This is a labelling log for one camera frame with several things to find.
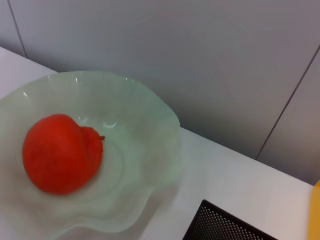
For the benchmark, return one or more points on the orange-red round fruit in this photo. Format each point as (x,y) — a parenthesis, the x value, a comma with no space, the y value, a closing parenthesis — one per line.
(60,155)

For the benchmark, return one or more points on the pale green glass fruit bowl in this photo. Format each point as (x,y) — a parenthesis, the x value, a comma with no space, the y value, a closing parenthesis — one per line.
(125,125)

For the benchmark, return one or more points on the black mesh pen holder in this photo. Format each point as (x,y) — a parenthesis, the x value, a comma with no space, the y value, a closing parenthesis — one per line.
(220,225)

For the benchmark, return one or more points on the yellow plastic bin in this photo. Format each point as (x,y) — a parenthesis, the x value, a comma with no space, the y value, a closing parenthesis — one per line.
(315,212)

